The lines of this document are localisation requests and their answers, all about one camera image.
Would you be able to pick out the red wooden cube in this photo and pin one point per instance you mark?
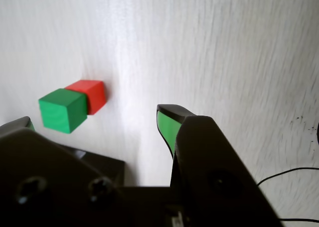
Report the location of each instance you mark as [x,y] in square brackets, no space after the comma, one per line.
[96,95]

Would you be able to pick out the green wooden cube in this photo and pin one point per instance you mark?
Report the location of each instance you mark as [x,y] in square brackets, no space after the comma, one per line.
[59,110]

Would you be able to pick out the black round object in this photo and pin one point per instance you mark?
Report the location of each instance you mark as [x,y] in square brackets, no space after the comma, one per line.
[318,133]

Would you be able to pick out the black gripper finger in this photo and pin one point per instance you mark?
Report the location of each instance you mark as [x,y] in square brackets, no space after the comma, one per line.
[211,162]
[42,177]

